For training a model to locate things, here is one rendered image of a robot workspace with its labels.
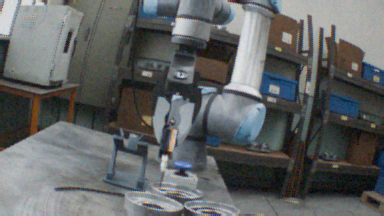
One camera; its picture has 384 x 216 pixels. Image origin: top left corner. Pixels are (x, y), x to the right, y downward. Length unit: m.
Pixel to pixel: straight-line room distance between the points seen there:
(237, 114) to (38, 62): 2.03
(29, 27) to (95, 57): 1.76
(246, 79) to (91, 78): 3.46
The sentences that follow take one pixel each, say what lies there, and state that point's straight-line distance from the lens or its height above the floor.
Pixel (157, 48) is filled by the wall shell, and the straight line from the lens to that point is 4.84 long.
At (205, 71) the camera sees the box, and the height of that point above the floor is 1.09.
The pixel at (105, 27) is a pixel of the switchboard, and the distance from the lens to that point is 4.67.
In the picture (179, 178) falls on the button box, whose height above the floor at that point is 0.84.
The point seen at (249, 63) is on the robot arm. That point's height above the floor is 1.12.
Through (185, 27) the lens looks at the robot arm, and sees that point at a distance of 0.93.
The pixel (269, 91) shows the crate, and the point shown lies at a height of 1.04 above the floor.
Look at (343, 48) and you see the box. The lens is 4.70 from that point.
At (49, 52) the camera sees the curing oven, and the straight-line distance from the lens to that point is 3.03.
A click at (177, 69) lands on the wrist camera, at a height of 1.07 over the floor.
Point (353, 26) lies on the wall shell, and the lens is 5.44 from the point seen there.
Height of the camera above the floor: 1.07
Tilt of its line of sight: 4 degrees down
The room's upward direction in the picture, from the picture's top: 11 degrees clockwise
